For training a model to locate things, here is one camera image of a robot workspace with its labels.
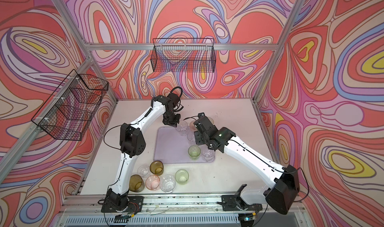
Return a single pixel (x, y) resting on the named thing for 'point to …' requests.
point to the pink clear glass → (152, 182)
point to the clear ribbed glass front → (167, 183)
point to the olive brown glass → (156, 167)
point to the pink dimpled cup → (192, 126)
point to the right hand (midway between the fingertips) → (203, 138)
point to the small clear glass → (143, 171)
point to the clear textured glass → (191, 136)
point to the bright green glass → (194, 151)
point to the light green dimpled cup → (182, 176)
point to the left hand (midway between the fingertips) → (179, 124)
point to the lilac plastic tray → (171, 147)
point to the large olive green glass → (136, 183)
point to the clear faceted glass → (208, 155)
